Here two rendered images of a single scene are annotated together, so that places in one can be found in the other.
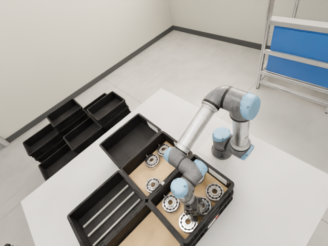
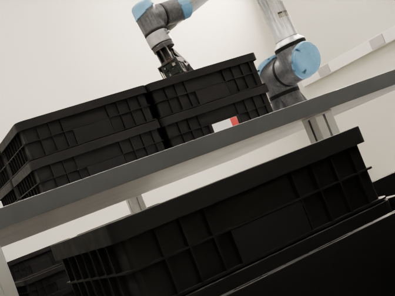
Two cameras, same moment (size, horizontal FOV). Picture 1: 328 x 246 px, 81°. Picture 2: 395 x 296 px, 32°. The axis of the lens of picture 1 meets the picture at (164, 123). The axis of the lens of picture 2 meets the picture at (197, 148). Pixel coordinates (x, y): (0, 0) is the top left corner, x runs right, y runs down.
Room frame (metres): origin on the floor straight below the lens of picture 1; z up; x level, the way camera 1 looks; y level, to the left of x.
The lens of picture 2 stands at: (-1.80, 0.02, 0.60)
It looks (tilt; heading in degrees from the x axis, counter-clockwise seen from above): 3 degrees up; 0
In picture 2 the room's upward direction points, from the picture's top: 21 degrees counter-clockwise
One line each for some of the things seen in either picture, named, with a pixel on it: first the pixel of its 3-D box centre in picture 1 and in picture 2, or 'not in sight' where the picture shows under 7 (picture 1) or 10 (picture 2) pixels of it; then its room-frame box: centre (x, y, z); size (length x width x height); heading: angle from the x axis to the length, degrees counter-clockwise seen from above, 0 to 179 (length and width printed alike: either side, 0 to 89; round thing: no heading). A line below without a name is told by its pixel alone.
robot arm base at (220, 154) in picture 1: (221, 147); (288, 104); (0.71, -0.33, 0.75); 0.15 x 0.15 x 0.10
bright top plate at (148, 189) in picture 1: (153, 185); not in sight; (0.57, 0.20, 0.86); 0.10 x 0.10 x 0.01
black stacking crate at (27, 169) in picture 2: not in sight; (90, 169); (0.23, 0.35, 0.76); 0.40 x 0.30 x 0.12; 118
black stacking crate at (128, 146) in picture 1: (133, 142); not in sight; (0.95, 0.27, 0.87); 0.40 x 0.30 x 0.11; 118
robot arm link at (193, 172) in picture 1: (192, 171); (171, 13); (0.42, -0.05, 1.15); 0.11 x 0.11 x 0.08; 30
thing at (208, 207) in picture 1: (201, 205); not in sight; (0.35, -0.04, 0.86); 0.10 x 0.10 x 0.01
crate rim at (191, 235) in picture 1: (190, 193); (185, 84); (0.42, -0.01, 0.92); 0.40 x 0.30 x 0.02; 118
